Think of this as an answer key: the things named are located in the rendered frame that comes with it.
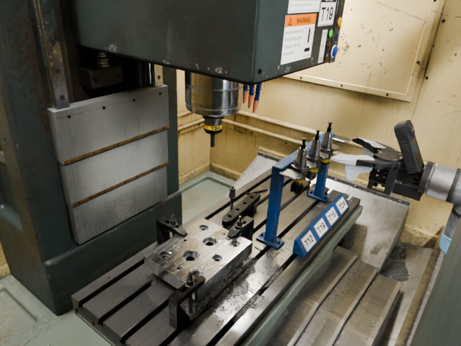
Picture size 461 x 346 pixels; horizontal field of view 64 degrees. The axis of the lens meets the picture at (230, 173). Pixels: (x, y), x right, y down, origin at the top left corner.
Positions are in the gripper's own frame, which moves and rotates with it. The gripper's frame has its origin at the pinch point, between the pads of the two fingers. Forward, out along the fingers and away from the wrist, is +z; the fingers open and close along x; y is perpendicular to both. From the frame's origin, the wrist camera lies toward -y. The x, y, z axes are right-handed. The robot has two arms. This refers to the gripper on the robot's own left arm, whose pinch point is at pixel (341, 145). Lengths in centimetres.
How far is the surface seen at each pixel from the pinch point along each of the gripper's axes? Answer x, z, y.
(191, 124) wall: 79, 116, 44
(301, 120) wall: 98, 53, 31
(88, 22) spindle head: -15, 73, -22
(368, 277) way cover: 49, -8, 73
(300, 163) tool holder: 25.5, 20.4, 20.5
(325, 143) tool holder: 48, 20, 20
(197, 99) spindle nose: -11.1, 35.8, -6.2
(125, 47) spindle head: -15, 58, -17
